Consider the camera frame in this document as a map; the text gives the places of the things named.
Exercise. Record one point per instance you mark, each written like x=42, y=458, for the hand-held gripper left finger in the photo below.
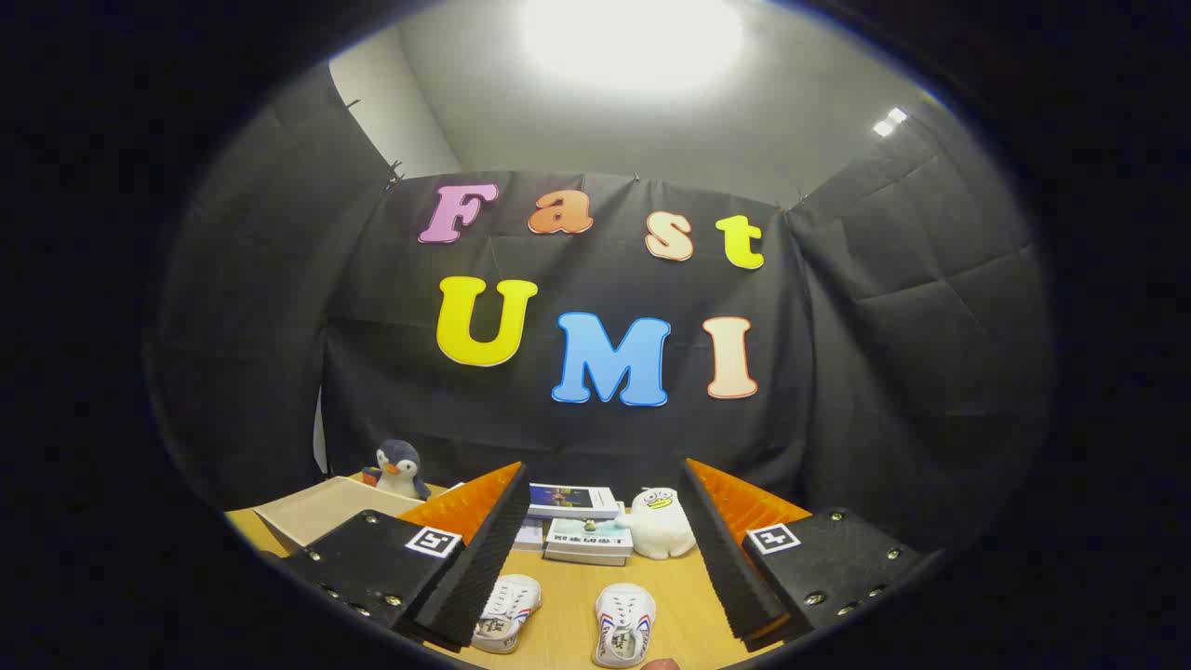
x=484, y=558

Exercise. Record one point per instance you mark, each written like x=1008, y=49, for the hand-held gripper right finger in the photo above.
x=726, y=558

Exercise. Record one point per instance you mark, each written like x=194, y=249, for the white canvas shoe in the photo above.
x=512, y=600
x=625, y=623

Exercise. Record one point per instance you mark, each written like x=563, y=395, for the beige fabric storage box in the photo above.
x=316, y=512

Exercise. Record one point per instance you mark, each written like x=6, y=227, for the white text cover book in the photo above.
x=528, y=535

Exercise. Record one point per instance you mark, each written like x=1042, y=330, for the white duck plush toy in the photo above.
x=661, y=530

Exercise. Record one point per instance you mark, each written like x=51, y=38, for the pale blue cover book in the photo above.
x=586, y=538

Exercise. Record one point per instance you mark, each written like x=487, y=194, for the grey penguin plush toy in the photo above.
x=402, y=465

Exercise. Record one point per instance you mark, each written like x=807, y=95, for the small ceiling spotlight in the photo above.
x=889, y=121

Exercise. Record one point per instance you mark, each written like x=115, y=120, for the large ceiling light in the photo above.
x=633, y=42

